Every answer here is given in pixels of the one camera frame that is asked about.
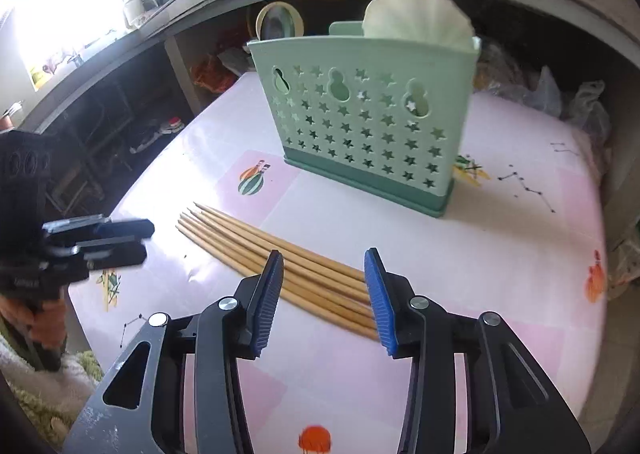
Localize pale cup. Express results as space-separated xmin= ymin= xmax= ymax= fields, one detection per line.
xmin=123 ymin=0 xmax=147 ymax=28

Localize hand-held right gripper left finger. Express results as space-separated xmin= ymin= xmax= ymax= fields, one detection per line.
xmin=62 ymin=249 xmax=286 ymax=454

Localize bundle of wooden chopsticks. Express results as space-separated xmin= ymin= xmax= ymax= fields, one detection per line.
xmin=176 ymin=201 xmax=381 ymax=341

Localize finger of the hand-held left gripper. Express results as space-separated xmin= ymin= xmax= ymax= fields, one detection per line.
xmin=74 ymin=237 xmax=149 ymax=271
xmin=42 ymin=215 xmax=155 ymax=241

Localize fuzzy white cloth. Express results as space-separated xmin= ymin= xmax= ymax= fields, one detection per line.
xmin=0 ymin=334 xmax=103 ymax=442

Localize pink printed tablecloth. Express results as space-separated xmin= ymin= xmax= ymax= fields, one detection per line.
xmin=67 ymin=69 xmax=608 ymax=454

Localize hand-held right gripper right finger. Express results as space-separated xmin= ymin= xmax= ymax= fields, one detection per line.
xmin=364 ymin=247 xmax=591 ymax=454

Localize white plastic bags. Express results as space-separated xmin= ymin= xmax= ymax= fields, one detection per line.
xmin=530 ymin=65 xmax=613 ymax=135

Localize white shell-shaped spoon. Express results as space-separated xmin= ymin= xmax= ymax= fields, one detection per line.
xmin=362 ymin=0 xmax=476 ymax=52

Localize orange bag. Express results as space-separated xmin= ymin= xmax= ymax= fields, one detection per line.
xmin=192 ymin=57 xmax=239 ymax=96

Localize plastic bag of packets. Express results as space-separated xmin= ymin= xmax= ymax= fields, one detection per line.
xmin=606 ymin=234 xmax=640 ymax=302

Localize green star-holed utensil holder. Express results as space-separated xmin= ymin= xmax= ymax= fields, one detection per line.
xmin=247 ymin=20 xmax=482 ymax=219

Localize person's left hand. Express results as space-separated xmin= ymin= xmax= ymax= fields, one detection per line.
xmin=0 ymin=295 xmax=67 ymax=351

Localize clear bag yellow contents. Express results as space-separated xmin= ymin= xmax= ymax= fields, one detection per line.
xmin=472 ymin=42 xmax=531 ymax=95

